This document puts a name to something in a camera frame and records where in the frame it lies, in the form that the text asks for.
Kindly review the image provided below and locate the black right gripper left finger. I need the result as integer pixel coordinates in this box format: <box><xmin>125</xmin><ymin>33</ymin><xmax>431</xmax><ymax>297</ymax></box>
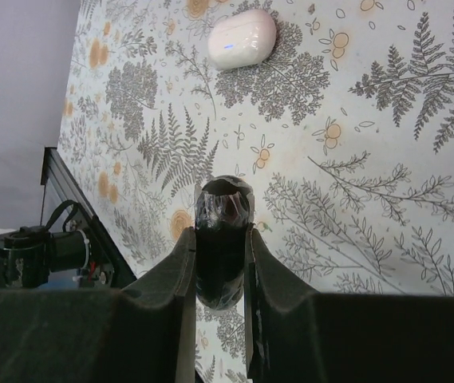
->
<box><xmin>0</xmin><ymin>228</ymin><xmax>196</xmax><ymax>382</ymax></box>

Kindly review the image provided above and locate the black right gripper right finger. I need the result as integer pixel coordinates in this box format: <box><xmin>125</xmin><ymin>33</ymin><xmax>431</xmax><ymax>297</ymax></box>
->
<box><xmin>244</xmin><ymin>226</ymin><xmax>454</xmax><ymax>382</ymax></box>

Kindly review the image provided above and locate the black earbud charging case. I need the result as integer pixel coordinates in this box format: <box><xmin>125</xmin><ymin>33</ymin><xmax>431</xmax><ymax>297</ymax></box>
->
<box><xmin>194</xmin><ymin>175</ymin><xmax>255</xmax><ymax>311</ymax></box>

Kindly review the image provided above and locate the white earbud charging case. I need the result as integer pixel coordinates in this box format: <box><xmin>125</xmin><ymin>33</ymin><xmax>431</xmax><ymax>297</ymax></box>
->
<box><xmin>207</xmin><ymin>9</ymin><xmax>277</xmax><ymax>71</ymax></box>

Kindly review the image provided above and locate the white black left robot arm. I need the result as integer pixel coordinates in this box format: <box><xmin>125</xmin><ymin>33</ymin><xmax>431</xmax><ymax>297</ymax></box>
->
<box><xmin>0</xmin><ymin>199</ymin><xmax>92</xmax><ymax>289</ymax></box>

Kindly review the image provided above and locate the floral patterned table mat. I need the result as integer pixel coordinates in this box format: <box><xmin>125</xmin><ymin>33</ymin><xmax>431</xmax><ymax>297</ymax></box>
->
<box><xmin>57</xmin><ymin>0</ymin><xmax>454</xmax><ymax>383</ymax></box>

